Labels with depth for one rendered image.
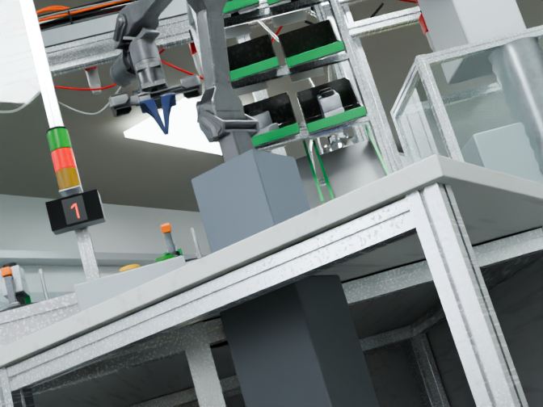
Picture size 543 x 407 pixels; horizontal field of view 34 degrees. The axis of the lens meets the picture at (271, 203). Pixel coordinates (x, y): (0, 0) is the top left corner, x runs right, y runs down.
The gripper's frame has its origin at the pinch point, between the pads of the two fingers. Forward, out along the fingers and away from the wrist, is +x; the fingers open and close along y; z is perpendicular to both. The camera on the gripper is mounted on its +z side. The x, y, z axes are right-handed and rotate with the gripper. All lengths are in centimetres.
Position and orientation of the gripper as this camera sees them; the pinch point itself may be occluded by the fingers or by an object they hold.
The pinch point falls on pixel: (162, 118)
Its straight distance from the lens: 183.2
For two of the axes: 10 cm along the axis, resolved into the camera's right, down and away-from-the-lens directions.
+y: -9.6, 2.6, -1.1
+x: 2.8, 9.3, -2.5
